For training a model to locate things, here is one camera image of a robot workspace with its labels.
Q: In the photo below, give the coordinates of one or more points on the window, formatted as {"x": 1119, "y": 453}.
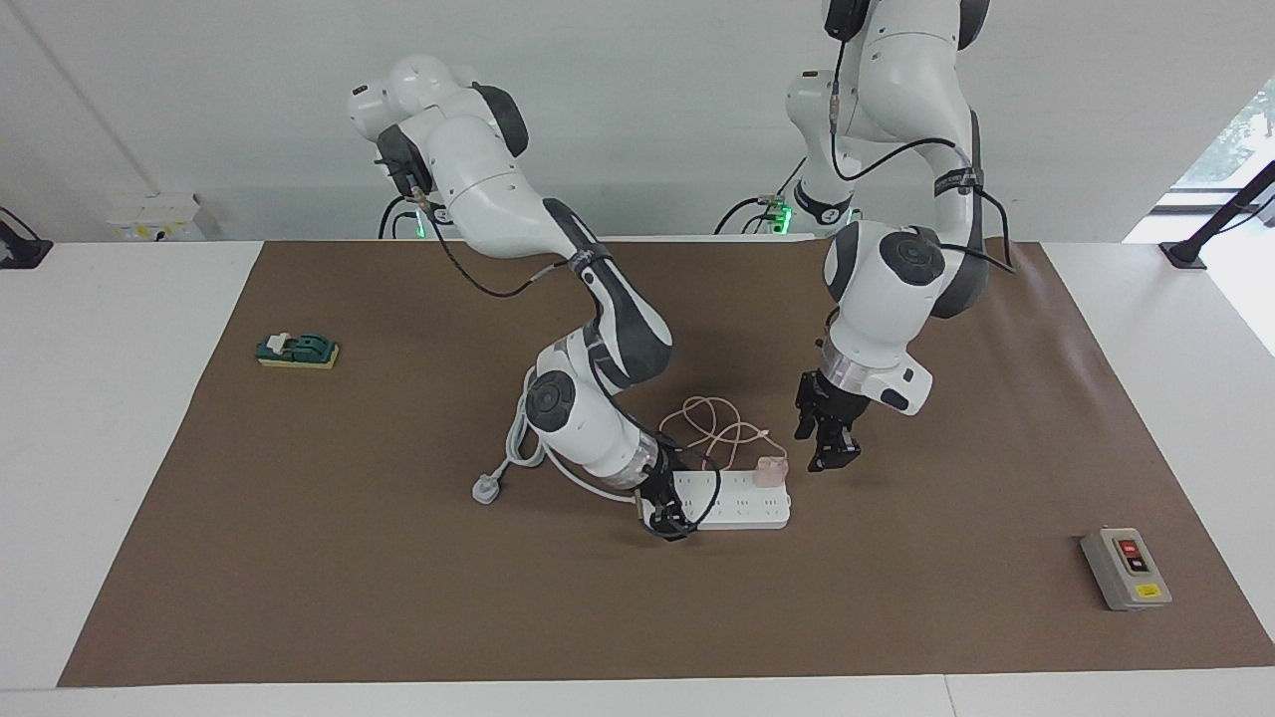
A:
{"x": 1240, "y": 149}

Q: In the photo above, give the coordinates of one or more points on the grey on-off switch box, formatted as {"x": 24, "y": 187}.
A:
{"x": 1126, "y": 570}

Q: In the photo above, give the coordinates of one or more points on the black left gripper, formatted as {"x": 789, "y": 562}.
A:
{"x": 835, "y": 400}

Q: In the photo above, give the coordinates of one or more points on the black angled stand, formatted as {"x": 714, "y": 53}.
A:
{"x": 1220, "y": 214}

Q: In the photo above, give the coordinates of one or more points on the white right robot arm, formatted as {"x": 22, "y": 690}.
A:
{"x": 488, "y": 199}

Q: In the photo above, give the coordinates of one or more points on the white box with yellow labels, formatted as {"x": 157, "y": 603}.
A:
{"x": 154, "y": 217}

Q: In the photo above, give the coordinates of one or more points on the pink charger adapter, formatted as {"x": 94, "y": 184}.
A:
{"x": 770, "y": 472}

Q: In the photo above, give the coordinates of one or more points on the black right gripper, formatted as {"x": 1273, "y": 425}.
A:
{"x": 665, "y": 485}

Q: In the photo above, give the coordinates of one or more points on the brown table mat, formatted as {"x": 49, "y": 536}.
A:
{"x": 398, "y": 597}

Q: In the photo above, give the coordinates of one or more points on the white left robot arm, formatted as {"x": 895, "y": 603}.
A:
{"x": 896, "y": 289}

